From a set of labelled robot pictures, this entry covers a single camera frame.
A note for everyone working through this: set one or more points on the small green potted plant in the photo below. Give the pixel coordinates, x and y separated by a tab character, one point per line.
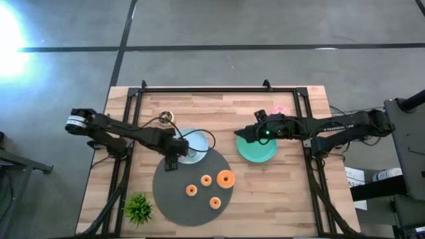
137	209

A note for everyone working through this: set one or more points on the white bottle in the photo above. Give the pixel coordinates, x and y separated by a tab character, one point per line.
386	174

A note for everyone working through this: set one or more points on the green plate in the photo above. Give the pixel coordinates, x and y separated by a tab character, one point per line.
262	152

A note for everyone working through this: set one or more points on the light blue plate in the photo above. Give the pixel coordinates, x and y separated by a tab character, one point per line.
199	141

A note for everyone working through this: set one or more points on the dark grey stand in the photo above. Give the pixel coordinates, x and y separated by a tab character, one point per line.
20	164

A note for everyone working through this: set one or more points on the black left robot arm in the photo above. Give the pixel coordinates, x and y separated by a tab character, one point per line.
109	124

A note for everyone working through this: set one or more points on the large orange donut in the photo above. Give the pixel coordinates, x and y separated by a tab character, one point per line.
220	179

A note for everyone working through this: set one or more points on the chocolate frosted donut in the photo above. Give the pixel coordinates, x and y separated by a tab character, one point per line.
161	116

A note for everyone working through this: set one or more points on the round grey woven mat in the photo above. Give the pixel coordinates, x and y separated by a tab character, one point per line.
176	199

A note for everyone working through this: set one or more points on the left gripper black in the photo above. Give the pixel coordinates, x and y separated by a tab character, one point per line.
176	151

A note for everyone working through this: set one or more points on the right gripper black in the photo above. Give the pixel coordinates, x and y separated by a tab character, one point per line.
279	127

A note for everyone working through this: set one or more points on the white paper sheet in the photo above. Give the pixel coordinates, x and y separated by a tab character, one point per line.
355	181

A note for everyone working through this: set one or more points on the black metal table frame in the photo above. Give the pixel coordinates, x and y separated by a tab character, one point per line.
216	89

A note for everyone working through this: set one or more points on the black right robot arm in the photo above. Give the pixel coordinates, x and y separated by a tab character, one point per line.
348	124

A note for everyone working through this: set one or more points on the grey cart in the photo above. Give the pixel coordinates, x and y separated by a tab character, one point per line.
405	139

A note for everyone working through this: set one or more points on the pink frosted donut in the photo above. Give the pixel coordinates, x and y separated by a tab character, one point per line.
280	109

